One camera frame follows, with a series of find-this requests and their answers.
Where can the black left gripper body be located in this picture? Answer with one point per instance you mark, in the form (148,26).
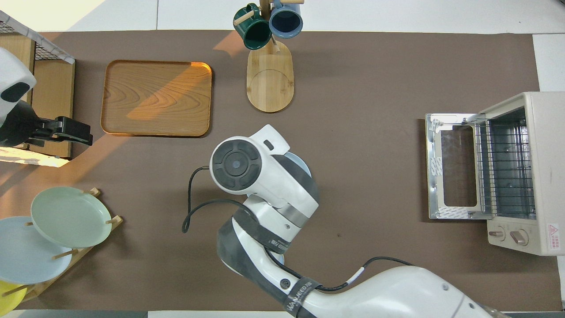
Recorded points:
(73,127)

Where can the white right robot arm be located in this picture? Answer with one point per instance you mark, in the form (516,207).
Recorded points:
(273,176)

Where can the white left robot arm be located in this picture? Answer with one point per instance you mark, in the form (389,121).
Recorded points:
(13,75)

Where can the cream toaster oven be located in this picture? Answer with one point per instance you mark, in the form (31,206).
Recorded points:
(547,176)

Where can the wooden step shelf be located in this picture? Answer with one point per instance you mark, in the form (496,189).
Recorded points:
(53,88)

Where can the wooden serving tray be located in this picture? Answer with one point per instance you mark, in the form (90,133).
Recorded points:
(154,97)

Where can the pale green plate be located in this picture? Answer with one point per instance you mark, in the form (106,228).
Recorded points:
(70,216)

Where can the wooden plate rack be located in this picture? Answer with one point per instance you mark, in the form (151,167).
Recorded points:
(115,221)

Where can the light blue racked plate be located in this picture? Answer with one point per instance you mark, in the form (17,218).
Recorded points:
(26,256)

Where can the yellow plate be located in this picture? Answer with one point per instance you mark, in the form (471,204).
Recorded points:
(9,298)

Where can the wooden mug tree stand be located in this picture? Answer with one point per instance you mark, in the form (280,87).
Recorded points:
(269,84)

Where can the dark green mug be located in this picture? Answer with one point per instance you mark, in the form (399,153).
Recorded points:
(256,33)

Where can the blue mug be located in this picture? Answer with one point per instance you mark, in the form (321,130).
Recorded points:
(286,22)

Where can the brown table mat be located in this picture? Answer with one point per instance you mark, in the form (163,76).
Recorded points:
(375,88)

